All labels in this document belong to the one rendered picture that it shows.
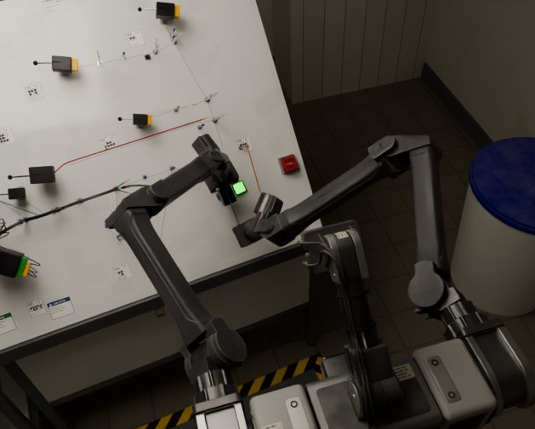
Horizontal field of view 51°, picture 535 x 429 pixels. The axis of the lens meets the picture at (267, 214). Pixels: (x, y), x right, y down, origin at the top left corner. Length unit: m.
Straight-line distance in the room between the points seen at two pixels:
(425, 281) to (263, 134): 0.97
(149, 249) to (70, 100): 0.86
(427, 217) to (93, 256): 1.10
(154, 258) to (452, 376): 0.60
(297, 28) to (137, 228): 2.68
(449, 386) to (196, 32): 1.39
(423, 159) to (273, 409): 0.67
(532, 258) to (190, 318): 1.78
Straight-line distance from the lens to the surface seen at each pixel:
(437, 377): 1.02
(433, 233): 1.24
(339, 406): 0.98
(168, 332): 2.19
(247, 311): 2.26
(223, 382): 1.05
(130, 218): 1.18
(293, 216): 1.45
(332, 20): 3.76
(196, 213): 1.90
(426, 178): 1.31
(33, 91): 1.92
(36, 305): 1.94
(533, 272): 2.69
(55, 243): 1.90
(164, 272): 1.14
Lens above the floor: 2.43
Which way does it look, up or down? 48 degrees down
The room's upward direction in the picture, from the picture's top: 4 degrees counter-clockwise
